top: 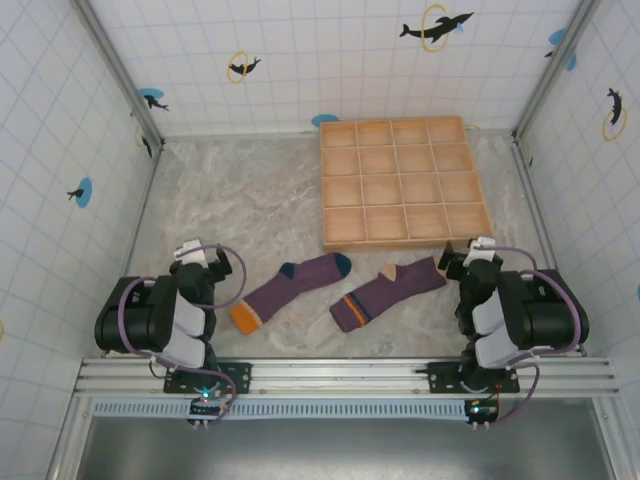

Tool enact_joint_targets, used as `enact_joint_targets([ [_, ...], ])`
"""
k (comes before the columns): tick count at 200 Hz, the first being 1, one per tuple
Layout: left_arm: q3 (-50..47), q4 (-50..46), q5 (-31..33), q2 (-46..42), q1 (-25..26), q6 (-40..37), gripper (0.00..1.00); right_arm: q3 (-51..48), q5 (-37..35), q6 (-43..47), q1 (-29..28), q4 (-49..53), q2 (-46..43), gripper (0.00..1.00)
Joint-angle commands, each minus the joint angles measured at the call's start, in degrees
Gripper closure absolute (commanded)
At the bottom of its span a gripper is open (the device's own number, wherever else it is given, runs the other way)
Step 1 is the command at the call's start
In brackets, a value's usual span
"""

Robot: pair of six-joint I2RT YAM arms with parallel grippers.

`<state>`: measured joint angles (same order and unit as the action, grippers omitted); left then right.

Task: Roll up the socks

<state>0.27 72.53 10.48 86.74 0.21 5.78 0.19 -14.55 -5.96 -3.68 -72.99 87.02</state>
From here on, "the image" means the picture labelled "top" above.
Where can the purple sock with peach heel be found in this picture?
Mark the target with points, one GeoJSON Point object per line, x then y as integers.
{"type": "Point", "coordinates": [395, 292]}

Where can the purple sock with orange cuff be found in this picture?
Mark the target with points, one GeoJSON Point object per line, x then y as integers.
{"type": "Point", "coordinates": [290, 292]}

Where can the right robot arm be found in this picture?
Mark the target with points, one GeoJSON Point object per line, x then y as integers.
{"type": "Point", "coordinates": [545, 310]}

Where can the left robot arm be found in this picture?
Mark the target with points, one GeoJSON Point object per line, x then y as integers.
{"type": "Point", "coordinates": [135, 315]}

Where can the wooden compartment tray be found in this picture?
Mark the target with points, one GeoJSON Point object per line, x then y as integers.
{"type": "Point", "coordinates": [380, 190]}

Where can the blue oval dolphin sticker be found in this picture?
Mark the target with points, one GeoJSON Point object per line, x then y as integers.
{"type": "Point", "coordinates": [152, 97]}
{"type": "Point", "coordinates": [82, 192]}

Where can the steel sheet panel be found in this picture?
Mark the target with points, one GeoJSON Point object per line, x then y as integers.
{"type": "Point", "coordinates": [325, 450]}

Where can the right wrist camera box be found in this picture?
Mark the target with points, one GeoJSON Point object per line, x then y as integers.
{"type": "Point", "coordinates": [482, 250]}

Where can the aluminium table side rail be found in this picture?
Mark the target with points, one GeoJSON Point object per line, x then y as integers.
{"type": "Point", "coordinates": [547, 235]}
{"type": "Point", "coordinates": [135, 245]}

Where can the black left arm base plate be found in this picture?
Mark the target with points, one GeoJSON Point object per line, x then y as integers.
{"type": "Point", "coordinates": [236, 375]}

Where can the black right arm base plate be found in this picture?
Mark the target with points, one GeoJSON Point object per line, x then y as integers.
{"type": "Point", "coordinates": [442, 377]}

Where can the aluminium table back rail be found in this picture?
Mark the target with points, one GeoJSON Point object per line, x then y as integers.
{"type": "Point", "coordinates": [240, 136]}

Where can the aluminium mounting rail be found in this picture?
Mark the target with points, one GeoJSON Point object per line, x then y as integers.
{"type": "Point", "coordinates": [325, 372]}

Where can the aluminium corner post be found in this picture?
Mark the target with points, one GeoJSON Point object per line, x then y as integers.
{"type": "Point", "coordinates": [552, 70]}
{"type": "Point", "coordinates": [120, 70]}

